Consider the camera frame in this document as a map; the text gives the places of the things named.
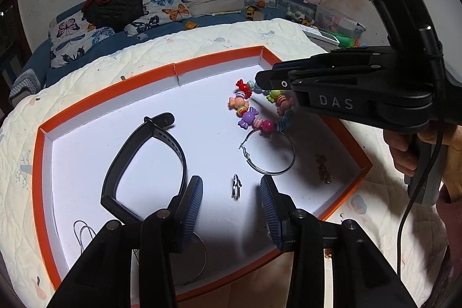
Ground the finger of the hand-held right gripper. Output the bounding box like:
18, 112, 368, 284
271, 46, 398, 72
255, 69, 394, 94

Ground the thin silver hoop earring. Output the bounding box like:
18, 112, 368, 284
173, 232, 208, 290

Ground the small bronze earring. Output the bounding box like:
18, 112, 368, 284
315, 154, 333, 184

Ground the orange shallow box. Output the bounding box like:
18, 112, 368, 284
32, 45, 373, 301

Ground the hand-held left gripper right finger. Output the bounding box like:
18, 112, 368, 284
260, 175, 421, 308

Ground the small silver earring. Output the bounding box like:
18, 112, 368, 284
231, 174, 243, 201

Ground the person's right forearm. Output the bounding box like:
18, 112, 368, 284
435, 185, 462, 298

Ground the large dark hoop earring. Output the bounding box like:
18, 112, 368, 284
239, 129, 296, 176

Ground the thin wire hoop earring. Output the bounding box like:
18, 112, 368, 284
73, 220, 96, 251

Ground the white flat device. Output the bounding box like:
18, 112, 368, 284
301, 27, 338, 43

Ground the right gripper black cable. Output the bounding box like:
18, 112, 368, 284
397, 26, 445, 276

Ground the colourful candy bead bracelet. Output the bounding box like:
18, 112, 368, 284
228, 79, 297, 133

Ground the person's right hand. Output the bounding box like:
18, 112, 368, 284
383, 124, 462, 202

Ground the yellow toy truck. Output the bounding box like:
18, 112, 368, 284
245, 6, 264, 21

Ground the white quilted blanket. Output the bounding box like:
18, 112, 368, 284
0, 18, 462, 308

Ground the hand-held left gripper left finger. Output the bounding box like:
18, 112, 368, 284
47, 176, 203, 308

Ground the butterfly print pillow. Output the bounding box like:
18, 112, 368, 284
124, 0, 192, 38
49, 16, 116, 68

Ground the black quilted bag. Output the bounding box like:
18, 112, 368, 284
85, 0, 145, 29

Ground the clear storage bin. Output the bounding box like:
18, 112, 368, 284
318, 7, 367, 38

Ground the black smart band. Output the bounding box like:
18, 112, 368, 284
100, 112, 188, 222

